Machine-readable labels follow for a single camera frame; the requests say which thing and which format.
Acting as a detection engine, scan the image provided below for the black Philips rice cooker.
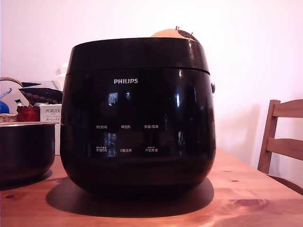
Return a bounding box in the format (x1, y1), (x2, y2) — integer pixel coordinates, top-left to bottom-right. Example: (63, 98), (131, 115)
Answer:
(59, 68), (217, 192)

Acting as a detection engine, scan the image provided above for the tan round pincushion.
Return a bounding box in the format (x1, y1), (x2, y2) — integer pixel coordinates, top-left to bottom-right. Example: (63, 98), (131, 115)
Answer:
(150, 26), (202, 44)

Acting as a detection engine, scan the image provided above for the white paper bag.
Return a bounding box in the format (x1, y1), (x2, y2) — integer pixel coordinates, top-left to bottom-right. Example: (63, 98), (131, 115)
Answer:
(51, 61), (70, 92)

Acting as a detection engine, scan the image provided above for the white Porlex box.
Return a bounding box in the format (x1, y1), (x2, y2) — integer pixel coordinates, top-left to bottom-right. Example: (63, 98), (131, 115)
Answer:
(39, 104), (62, 156)

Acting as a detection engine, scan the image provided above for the dark dotted cloth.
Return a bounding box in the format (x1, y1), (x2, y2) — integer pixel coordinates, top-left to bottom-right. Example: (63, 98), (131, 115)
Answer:
(18, 87), (63, 105)

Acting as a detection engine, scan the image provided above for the red crinkled pouch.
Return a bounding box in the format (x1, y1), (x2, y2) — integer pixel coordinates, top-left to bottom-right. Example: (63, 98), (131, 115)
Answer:
(16, 105), (40, 122)

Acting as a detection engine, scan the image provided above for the black inner cooking pot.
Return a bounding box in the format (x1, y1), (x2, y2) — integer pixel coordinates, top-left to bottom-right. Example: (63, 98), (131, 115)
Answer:
(0, 122), (57, 185)

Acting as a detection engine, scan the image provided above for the wooden slat-back chair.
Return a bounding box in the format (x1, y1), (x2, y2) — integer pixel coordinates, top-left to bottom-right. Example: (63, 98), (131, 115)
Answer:
(257, 99), (303, 196)

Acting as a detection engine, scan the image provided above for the wicker basket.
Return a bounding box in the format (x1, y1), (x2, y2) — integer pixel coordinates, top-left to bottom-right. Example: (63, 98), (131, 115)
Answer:
(0, 76), (29, 122)

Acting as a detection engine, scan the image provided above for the blue ribbon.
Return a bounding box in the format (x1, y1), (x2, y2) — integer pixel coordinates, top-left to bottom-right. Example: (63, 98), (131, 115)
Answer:
(0, 87), (12, 99)

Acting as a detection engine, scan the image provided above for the blue ball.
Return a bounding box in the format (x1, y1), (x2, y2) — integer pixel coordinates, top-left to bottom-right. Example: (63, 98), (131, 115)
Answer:
(0, 100), (10, 114)

